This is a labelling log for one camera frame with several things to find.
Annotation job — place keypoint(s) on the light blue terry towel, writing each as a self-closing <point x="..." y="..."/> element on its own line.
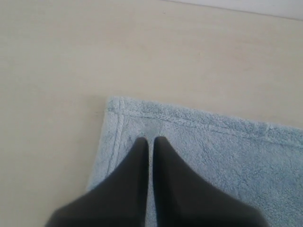
<point x="259" y="163"/>

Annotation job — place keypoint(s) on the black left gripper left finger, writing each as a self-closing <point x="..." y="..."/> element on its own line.
<point x="119" y="201"/>

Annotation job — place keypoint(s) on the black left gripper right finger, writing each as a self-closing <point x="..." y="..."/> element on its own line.
<point x="184" y="199"/>

